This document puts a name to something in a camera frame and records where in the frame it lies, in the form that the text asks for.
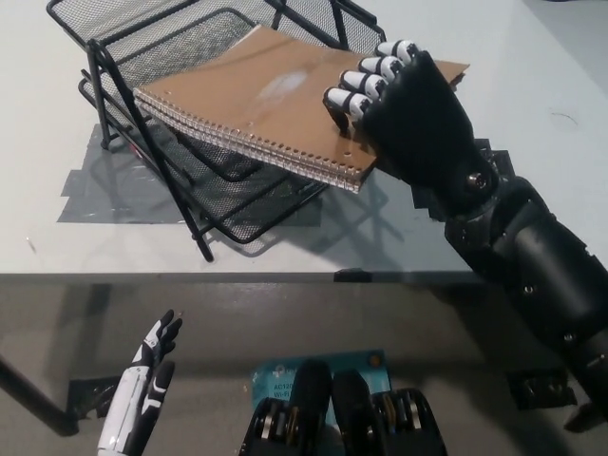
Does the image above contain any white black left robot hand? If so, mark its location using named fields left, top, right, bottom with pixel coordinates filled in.
left=97, top=309, right=184, bottom=456

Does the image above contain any black mesh file tray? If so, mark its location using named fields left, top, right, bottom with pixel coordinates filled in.
left=46, top=0, right=389, bottom=261

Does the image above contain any black table leg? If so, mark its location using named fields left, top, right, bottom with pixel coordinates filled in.
left=0, top=353, right=80, bottom=437
left=563, top=401, right=608, bottom=433

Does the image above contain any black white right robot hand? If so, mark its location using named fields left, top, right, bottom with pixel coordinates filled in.
left=322, top=38, right=500, bottom=219

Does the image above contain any grey tape patch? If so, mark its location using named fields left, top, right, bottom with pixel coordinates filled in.
left=56, top=123, right=324, bottom=225

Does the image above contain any teal router box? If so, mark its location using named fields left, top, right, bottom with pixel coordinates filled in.
left=250, top=350, right=393, bottom=424

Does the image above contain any brown spiral notebook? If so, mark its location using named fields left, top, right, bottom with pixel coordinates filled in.
left=131, top=24, right=471, bottom=195

